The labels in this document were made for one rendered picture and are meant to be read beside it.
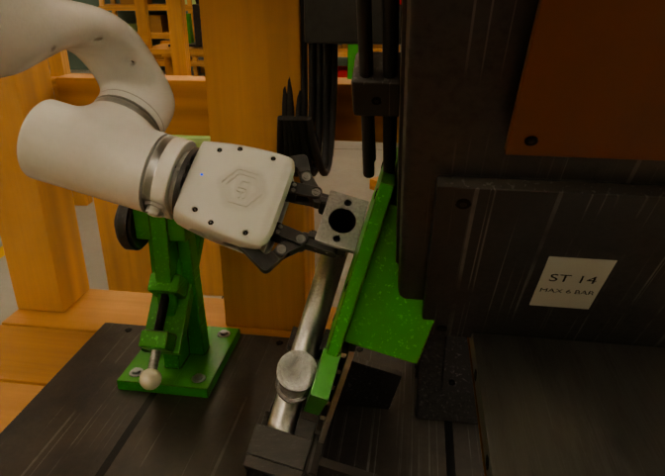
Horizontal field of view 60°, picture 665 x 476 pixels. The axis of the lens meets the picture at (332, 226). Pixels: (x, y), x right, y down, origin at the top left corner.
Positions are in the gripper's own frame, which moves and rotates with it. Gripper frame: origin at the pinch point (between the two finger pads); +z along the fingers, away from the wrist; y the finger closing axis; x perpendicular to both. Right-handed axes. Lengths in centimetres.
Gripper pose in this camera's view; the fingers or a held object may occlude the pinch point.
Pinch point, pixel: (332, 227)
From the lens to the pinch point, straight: 58.1
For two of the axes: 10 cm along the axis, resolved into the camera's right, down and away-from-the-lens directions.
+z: 9.6, 2.9, -0.3
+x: -0.8, 3.5, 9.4
